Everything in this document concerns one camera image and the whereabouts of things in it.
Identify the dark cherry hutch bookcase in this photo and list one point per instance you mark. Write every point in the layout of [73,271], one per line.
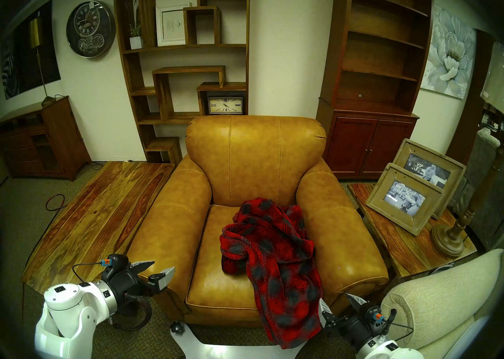
[350,145]

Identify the grey upholstered chair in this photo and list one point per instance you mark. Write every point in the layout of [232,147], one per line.
[478,153]

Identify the round black wall clock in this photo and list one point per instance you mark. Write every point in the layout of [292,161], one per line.
[90,29]

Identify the rectangular mantel clock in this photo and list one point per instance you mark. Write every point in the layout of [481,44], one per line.
[225,105]

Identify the gold shade table lamp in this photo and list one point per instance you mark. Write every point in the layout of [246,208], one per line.
[35,33]

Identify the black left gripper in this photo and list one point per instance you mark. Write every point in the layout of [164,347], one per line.
[124,281]

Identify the dark wood sideboard cabinet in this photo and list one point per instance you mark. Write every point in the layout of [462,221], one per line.
[59,137]

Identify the rustic wooden side table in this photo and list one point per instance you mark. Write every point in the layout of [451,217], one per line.
[397,244]

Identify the glossy wooden coffee table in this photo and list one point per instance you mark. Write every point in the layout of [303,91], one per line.
[98,212]

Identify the white framed certificate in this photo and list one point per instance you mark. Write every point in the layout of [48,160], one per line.
[171,25]

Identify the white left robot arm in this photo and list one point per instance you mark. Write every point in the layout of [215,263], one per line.
[67,303]

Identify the tan leather armchair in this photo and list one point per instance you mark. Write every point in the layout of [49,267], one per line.
[256,153]

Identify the red plaid fleece blanket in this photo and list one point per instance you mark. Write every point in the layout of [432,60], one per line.
[275,252]

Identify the white lampshade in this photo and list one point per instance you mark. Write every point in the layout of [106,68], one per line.
[495,78]

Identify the large rustic picture frame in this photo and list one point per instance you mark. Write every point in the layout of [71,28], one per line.
[427,171]

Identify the dark zebra wall painting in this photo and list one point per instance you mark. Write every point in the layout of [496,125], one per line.
[19,66]

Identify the black base knob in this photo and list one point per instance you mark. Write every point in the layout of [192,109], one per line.
[177,327]

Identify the small potted plant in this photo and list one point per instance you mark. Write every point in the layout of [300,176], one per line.
[136,42]

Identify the small price tag card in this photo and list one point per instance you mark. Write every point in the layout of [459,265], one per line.
[441,268]

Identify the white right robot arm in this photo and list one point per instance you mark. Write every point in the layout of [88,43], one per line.
[378,351]

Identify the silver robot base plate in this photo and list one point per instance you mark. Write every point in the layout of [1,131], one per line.
[220,352]

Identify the white flower canvas painting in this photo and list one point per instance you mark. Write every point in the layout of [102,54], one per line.
[449,54]

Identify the open wooden box bookshelf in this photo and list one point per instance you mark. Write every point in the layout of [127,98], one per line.
[189,69]

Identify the small rustic picture frame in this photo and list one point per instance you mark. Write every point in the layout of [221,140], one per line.
[404,198]

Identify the beige fabric sofa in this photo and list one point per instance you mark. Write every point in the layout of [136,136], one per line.
[441,299]

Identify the turned wooden lamp base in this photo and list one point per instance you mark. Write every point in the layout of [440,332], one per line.
[449,240]

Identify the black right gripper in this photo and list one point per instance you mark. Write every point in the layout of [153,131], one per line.
[360,324]

